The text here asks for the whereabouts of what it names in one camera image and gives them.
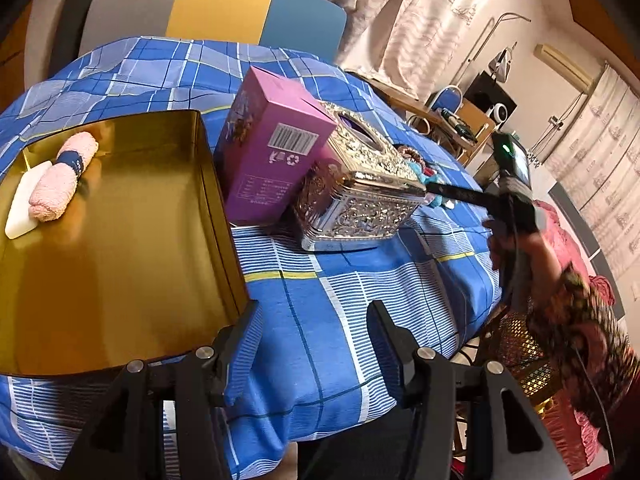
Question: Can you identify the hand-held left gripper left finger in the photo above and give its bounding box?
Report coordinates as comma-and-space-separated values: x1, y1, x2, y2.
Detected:
59, 300, 261, 480

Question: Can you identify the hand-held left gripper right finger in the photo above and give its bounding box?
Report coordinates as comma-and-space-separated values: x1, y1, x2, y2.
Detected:
366, 300, 571, 480

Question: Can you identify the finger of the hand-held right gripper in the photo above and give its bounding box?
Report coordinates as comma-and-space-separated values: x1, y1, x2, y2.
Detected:
424, 181, 496, 209

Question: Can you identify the gold metal tin box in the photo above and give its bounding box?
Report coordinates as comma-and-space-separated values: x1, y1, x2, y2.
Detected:
0, 109, 251, 377

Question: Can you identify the person's right forearm patterned sleeve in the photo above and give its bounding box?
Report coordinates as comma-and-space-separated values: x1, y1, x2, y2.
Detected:
525, 240, 640, 428

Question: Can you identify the person's right hand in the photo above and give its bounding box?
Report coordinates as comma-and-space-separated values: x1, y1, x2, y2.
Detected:
486, 219, 552, 283

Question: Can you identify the pink bedspread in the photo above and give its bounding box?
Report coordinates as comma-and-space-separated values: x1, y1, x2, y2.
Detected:
530, 200, 616, 311

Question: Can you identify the brown hair scrunchie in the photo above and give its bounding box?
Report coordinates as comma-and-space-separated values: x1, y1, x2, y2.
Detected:
395, 145, 426, 165

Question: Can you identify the dark grey panel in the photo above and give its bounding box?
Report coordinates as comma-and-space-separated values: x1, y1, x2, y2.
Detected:
547, 180, 626, 321

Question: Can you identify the wooden desk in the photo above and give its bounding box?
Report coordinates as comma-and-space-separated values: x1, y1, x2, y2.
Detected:
372, 82, 496, 166

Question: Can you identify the white patterned curtain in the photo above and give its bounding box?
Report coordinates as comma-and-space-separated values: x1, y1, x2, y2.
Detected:
542, 62, 640, 306

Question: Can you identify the blue folding chair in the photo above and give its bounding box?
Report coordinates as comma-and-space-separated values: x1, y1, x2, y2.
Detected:
427, 85, 463, 113

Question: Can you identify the silver ornate tissue box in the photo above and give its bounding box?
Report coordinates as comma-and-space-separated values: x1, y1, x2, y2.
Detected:
292, 101, 427, 252

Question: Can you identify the blue plaid tablecloth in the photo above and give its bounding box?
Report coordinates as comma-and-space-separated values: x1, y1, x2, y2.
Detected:
0, 35, 506, 480

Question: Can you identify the wicker chair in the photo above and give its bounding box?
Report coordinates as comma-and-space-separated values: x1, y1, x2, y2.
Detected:
470, 310, 566, 411

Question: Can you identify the garment steamer on pole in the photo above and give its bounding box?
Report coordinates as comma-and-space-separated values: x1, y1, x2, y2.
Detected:
465, 12, 533, 81

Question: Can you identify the white air conditioner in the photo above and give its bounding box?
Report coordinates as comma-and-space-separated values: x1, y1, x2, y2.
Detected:
534, 44, 596, 92

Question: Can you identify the beige patterned curtain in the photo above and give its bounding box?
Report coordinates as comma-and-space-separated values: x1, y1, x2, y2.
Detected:
220, 0, 511, 101

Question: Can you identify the purple cardboard box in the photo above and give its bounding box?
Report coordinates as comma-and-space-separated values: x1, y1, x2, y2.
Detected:
214, 65, 338, 226

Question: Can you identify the pink rolled towel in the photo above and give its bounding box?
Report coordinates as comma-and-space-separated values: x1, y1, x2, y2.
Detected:
28, 131, 100, 223

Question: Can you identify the white soap bar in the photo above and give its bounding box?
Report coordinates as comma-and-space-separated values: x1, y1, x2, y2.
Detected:
5, 160, 53, 239

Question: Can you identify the wooden wardrobe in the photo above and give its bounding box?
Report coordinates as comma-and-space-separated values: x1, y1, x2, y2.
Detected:
0, 0, 36, 101

